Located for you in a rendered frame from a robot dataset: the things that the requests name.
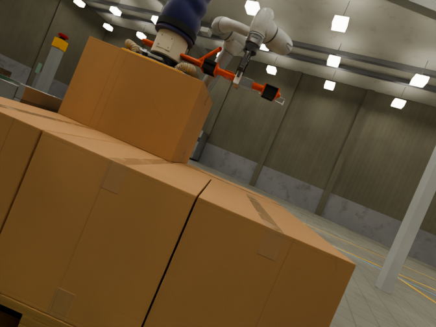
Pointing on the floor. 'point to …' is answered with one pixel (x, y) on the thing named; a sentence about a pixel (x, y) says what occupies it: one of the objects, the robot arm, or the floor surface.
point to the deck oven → (199, 146)
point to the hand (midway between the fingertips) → (237, 81)
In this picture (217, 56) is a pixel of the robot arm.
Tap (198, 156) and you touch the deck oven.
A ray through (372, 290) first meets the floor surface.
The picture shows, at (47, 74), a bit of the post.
